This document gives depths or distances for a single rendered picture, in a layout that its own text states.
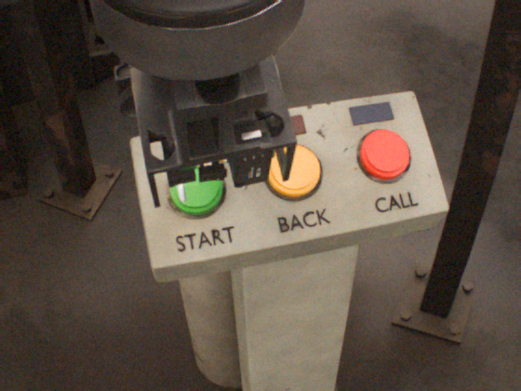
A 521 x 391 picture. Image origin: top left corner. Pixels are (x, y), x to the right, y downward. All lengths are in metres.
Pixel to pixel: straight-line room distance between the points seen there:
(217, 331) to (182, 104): 0.73
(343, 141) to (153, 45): 0.37
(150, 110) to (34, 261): 0.99
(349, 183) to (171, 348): 0.65
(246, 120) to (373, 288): 0.92
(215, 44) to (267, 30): 0.02
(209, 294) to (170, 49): 0.68
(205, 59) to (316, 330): 0.51
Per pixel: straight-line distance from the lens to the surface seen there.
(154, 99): 0.38
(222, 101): 0.32
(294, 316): 0.74
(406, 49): 1.67
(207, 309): 0.98
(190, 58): 0.29
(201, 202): 0.60
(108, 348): 1.24
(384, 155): 0.63
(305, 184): 0.61
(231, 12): 0.26
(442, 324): 1.25
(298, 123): 0.64
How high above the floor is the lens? 1.08
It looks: 52 degrees down
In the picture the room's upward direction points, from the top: 1 degrees counter-clockwise
